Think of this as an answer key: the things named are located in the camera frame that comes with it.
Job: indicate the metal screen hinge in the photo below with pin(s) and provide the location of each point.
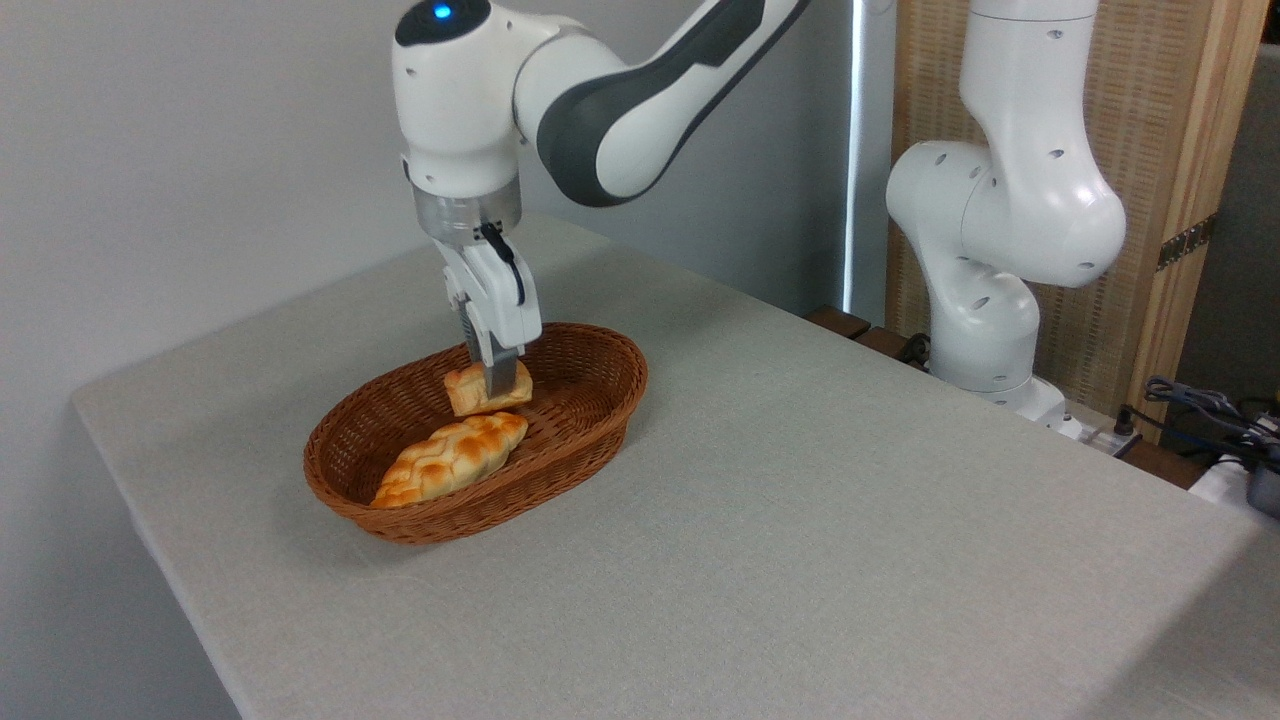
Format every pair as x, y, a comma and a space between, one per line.
1186, 243

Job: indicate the brown oval wicker basket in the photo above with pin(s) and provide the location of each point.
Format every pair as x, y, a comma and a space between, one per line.
580, 430

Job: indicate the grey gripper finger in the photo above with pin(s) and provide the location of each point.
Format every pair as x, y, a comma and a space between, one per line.
465, 325
502, 375

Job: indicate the round knotted bread roll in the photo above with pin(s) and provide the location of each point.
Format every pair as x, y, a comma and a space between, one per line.
465, 392

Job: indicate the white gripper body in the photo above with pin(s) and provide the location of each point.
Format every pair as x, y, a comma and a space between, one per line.
500, 300

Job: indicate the dark brown wooden block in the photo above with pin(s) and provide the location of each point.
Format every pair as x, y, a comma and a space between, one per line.
888, 345
838, 321

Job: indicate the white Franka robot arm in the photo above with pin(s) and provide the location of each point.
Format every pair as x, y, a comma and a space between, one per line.
1000, 200

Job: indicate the wooden woven folding screen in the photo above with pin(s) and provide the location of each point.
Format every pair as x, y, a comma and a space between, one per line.
1140, 100

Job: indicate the white power strip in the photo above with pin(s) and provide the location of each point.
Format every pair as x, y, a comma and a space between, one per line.
1095, 435

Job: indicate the white vertical light strip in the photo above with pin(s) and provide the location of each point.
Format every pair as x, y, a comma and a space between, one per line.
852, 150

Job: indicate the long braided bread loaf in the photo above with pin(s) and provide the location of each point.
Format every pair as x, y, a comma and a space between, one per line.
450, 460

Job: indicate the grey tablecloth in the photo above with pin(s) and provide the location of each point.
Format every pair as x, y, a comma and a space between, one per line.
800, 500

